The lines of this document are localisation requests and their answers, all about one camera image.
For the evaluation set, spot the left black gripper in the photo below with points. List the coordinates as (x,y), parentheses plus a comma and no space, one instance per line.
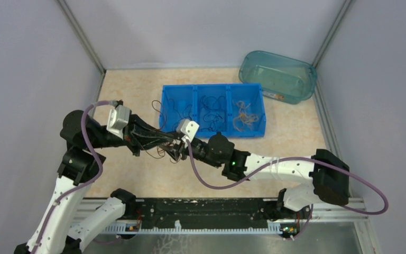
(133,134)

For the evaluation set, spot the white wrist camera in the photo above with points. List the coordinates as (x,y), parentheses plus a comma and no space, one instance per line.
(118,119)
(187,130)

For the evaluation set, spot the teal translucent plastic tub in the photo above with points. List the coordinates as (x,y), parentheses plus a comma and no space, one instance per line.
(282,78)

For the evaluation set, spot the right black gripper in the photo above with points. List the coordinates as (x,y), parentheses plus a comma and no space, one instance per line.
(183,148)

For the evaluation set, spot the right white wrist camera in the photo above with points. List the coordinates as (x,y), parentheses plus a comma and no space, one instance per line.
(187,130)

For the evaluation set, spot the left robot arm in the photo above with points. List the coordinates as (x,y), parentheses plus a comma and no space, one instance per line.
(81,166)

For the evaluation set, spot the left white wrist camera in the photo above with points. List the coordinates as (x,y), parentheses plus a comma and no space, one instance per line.
(118,119)

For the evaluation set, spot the blue divided plastic bin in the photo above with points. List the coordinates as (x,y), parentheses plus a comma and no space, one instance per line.
(235,110)

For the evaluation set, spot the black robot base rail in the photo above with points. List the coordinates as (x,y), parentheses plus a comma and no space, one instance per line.
(211,213)

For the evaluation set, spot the grey slotted cable duct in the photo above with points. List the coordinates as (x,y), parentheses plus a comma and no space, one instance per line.
(122,228)

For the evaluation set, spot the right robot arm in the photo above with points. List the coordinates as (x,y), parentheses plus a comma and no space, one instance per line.
(320,178)

